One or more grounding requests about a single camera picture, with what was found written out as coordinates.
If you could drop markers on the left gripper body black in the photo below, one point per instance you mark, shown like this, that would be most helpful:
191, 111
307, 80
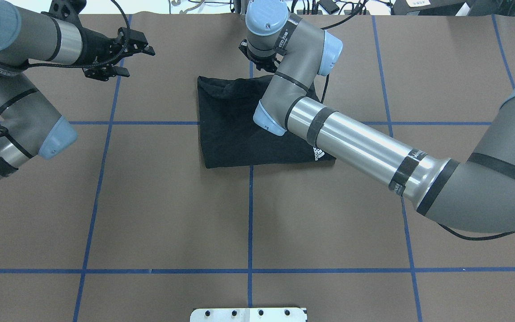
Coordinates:
97, 44

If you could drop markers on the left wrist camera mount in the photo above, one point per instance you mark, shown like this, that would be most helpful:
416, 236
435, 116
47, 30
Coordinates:
66, 10

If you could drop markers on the aluminium frame post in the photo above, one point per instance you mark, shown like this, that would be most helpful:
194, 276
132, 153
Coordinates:
240, 6

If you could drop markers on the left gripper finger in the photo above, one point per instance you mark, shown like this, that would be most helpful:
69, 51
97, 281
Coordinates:
106, 72
131, 42

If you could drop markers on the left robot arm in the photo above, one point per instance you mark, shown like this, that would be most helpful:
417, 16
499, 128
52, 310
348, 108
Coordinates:
31, 125

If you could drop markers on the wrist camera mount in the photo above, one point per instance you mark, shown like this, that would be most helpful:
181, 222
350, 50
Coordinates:
66, 10
243, 47

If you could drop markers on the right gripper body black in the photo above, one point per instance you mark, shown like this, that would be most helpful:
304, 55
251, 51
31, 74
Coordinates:
263, 65

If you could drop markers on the black graphic t-shirt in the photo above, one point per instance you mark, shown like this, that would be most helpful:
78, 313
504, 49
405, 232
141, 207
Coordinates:
228, 135

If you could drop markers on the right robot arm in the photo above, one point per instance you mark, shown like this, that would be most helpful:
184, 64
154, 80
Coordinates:
475, 196

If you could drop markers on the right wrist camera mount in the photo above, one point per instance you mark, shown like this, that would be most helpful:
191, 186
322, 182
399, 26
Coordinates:
243, 47

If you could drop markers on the white camera stand base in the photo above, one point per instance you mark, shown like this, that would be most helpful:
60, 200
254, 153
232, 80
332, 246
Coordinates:
260, 314

